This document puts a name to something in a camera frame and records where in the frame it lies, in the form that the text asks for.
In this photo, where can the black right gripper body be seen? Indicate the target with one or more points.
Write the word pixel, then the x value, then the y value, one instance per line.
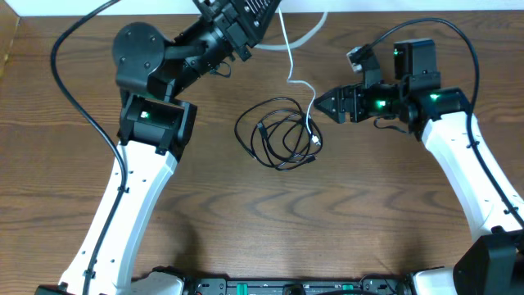
pixel 363 102

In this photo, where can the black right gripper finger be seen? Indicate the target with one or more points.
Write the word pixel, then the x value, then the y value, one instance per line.
pixel 333 98
pixel 336 114

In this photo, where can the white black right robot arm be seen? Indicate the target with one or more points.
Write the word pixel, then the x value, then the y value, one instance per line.
pixel 438 117

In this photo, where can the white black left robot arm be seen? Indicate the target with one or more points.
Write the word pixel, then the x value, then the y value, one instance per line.
pixel 155 127

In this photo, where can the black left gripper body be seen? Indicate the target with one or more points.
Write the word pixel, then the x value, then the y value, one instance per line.
pixel 236 29

